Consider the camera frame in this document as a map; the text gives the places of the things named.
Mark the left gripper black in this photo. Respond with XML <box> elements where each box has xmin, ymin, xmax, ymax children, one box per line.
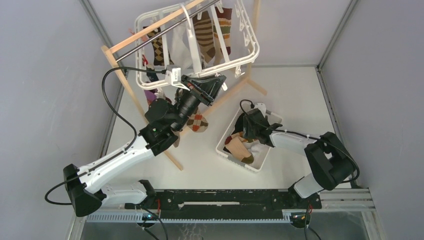
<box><xmin>170</xmin><ymin>75</ymin><xmax>225</xmax><ymax>133</ymax></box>

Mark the beige orange argyle sock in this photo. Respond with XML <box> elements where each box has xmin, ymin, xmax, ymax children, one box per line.
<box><xmin>186</xmin><ymin>113</ymin><xmax>209</xmax><ymax>133</ymax></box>

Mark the white plastic clip hanger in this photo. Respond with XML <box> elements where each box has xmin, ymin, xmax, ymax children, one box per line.
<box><xmin>135</xmin><ymin>0</ymin><xmax>260</xmax><ymax>78</ymax></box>

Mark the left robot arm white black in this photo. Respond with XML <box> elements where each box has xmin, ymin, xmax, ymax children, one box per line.
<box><xmin>63</xmin><ymin>74</ymin><xmax>226</xmax><ymax>217</ymax></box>

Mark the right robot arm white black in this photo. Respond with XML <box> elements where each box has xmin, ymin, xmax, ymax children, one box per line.
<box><xmin>243</xmin><ymin>108</ymin><xmax>359</xmax><ymax>208</ymax></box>

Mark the black sock in basket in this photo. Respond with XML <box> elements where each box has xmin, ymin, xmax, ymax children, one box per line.
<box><xmin>231</xmin><ymin>114</ymin><xmax>244</xmax><ymax>135</ymax></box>

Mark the white plastic basket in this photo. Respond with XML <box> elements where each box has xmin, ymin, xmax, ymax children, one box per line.
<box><xmin>215</xmin><ymin>109</ymin><xmax>271</xmax><ymax>173</ymax></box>

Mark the white sock in basket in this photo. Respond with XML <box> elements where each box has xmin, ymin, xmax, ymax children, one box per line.
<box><xmin>249</xmin><ymin>142</ymin><xmax>269</xmax><ymax>162</ymax></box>

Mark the tan sock in basket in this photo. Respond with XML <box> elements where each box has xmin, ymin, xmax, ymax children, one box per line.
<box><xmin>224</xmin><ymin>134</ymin><xmax>254</xmax><ymax>164</ymax></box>

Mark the white sock hanging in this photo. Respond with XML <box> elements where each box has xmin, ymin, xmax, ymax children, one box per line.
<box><xmin>169</xmin><ymin>23</ymin><xmax>192</xmax><ymax>69</ymax></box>

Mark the navy blue sock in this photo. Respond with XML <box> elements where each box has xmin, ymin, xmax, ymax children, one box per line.
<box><xmin>146</xmin><ymin>68</ymin><xmax>159</xmax><ymax>83</ymax></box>

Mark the brown yellow argyle sock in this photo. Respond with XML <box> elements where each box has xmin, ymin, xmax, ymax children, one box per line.
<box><xmin>141</xmin><ymin>27</ymin><xmax>165</xmax><ymax>66</ymax></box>

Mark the metal hanging rod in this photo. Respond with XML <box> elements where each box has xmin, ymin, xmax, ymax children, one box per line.
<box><xmin>110</xmin><ymin>0</ymin><xmax>219</xmax><ymax>62</ymax></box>

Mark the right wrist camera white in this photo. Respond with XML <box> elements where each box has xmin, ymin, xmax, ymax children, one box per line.
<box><xmin>253</xmin><ymin>102</ymin><xmax>267</xmax><ymax>118</ymax></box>

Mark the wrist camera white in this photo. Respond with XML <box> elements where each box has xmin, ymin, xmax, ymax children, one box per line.
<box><xmin>164</xmin><ymin>64</ymin><xmax>189</xmax><ymax>91</ymax></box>
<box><xmin>253</xmin><ymin>102</ymin><xmax>267</xmax><ymax>118</ymax></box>

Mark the wooden rack frame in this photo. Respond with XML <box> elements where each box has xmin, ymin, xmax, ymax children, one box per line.
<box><xmin>101</xmin><ymin>0</ymin><xmax>268</xmax><ymax>172</ymax></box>

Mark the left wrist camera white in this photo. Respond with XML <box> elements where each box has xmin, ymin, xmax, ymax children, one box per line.
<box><xmin>164</xmin><ymin>64</ymin><xmax>189</xmax><ymax>91</ymax></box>

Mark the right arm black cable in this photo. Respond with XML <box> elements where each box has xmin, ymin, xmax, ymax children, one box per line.
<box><xmin>239</xmin><ymin>99</ymin><xmax>361</xmax><ymax>184</ymax></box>

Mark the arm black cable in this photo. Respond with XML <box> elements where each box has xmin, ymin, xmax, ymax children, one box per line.
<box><xmin>239</xmin><ymin>99</ymin><xmax>361</xmax><ymax>184</ymax></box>
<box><xmin>44</xmin><ymin>67</ymin><xmax>167</xmax><ymax>206</ymax></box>

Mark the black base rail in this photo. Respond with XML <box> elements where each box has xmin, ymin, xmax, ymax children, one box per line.
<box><xmin>124</xmin><ymin>188</ymin><xmax>322</xmax><ymax>221</ymax></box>

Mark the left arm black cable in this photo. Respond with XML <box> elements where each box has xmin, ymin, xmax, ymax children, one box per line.
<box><xmin>44</xmin><ymin>67</ymin><xmax>167</xmax><ymax>206</ymax></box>

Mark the white cable duct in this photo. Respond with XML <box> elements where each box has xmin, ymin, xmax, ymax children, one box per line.
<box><xmin>85</xmin><ymin>211</ymin><xmax>305</xmax><ymax>224</ymax></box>

